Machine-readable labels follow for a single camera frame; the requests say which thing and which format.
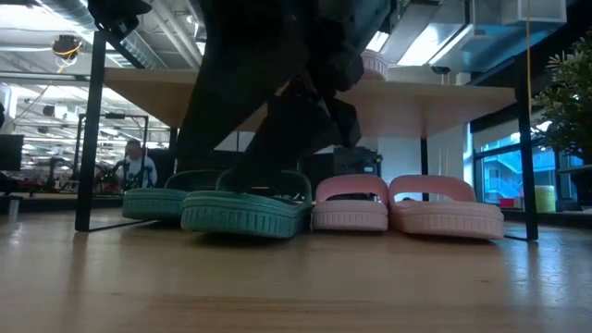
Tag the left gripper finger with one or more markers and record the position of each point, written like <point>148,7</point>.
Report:
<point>305,129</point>
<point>231,102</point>

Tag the pink slide sandal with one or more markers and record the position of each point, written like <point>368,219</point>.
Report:
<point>375,65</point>
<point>444,222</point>
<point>349,217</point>

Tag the green slide sandal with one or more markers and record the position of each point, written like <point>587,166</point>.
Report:
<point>240,217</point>
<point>148,205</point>

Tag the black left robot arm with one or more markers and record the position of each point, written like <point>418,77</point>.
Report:
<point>120,18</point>

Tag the black equipment cabinet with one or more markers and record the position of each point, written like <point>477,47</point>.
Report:
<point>358,162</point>

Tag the person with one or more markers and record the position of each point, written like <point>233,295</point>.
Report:
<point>136,168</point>

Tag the red box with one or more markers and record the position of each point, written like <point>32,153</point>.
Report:
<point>508,202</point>

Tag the black monitor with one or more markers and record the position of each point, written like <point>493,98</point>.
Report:
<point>10,152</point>

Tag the yellow-green container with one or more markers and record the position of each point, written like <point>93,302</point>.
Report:
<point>545,199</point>

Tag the artificial green potted plant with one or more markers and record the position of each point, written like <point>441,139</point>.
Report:
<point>569,102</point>

